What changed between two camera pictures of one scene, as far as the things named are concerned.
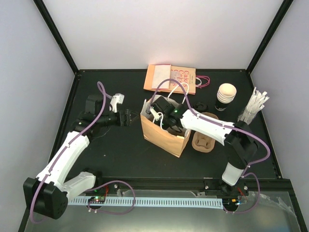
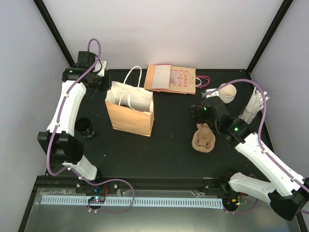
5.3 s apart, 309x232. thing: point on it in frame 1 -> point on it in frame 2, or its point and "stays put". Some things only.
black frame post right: x=284 y=8 stays put
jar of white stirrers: x=254 y=105 stays put
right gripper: x=166 y=128 -> x=196 y=111
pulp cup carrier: x=201 y=143 stays put
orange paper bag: x=157 y=135 -> x=131 y=108
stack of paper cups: x=226 y=94 stays put
